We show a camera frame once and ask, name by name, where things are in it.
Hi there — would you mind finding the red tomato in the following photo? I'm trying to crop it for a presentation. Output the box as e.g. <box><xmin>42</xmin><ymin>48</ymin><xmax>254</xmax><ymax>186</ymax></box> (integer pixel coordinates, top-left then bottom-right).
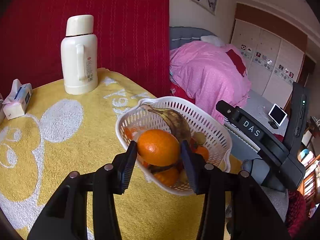
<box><xmin>189</xmin><ymin>138</ymin><xmax>199</xmax><ymax>153</ymax></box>

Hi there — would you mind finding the grey bed headboard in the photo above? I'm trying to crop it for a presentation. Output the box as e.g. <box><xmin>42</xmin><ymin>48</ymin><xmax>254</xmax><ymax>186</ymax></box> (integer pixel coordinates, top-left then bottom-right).
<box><xmin>169</xmin><ymin>27</ymin><xmax>216</xmax><ymax>50</ymax></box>

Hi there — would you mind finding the red curtain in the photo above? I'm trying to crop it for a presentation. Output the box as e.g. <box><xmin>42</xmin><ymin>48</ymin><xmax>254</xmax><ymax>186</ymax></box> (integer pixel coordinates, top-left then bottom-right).
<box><xmin>1</xmin><ymin>0</ymin><xmax>169</xmax><ymax>97</ymax></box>

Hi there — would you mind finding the orange in basket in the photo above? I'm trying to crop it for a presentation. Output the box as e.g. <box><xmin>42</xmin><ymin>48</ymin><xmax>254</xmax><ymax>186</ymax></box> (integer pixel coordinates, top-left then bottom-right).
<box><xmin>193</xmin><ymin>146</ymin><xmax>209</xmax><ymax>162</ymax></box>

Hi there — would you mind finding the small brown longan fruit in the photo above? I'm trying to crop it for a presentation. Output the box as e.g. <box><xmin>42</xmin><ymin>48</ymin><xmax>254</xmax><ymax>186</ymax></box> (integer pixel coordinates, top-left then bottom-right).
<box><xmin>193</xmin><ymin>132</ymin><xmax>207</xmax><ymax>145</ymax></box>

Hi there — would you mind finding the white tablet on stand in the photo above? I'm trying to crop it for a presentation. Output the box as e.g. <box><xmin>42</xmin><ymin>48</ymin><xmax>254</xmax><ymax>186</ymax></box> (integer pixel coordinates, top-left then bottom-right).
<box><xmin>268</xmin><ymin>103</ymin><xmax>287</xmax><ymax>129</ymax></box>

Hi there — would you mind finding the overripe brown banana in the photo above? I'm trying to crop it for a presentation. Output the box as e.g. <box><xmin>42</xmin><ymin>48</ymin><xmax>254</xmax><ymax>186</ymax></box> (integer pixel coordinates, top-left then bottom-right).
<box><xmin>141</xmin><ymin>104</ymin><xmax>191</xmax><ymax>142</ymax></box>

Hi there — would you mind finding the white wardrobe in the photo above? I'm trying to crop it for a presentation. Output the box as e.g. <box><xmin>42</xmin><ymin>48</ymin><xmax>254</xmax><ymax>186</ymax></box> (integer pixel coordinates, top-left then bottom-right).
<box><xmin>231</xmin><ymin>20</ymin><xmax>304</xmax><ymax>108</ymax></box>

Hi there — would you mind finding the orange mandarin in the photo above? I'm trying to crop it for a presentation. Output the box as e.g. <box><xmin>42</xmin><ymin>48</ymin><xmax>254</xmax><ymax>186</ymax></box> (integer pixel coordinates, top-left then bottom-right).
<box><xmin>137</xmin><ymin>129</ymin><xmax>181</xmax><ymax>167</ymax></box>

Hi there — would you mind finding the cream thermos flask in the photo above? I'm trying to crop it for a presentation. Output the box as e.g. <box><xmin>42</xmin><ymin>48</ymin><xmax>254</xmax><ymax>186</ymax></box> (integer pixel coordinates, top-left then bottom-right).
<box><xmin>61</xmin><ymin>15</ymin><xmax>98</xmax><ymax>95</ymax></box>

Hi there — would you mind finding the yellow white towel cloth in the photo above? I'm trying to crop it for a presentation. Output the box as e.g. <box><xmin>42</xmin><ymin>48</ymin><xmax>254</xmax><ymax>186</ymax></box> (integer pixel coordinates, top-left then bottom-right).
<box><xmin>0</xmin><ymin>67</ymin><xmax>243</xmax><ymax>240</ymax></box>

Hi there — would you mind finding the pink duvet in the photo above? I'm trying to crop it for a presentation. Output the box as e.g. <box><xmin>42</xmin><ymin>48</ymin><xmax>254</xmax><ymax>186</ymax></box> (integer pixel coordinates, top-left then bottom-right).
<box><xmin>170</xmin><ymin>41</ymin><xmax>251</xmax><ymax>124</ymax></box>

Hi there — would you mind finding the tissue pack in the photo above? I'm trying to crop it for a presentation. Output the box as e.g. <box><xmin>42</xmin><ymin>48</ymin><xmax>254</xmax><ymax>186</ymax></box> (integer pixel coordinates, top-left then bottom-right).
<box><xmin>2</xmin><ymin>79</ymin><xmax>33</xmax><ymax>120</ymax></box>

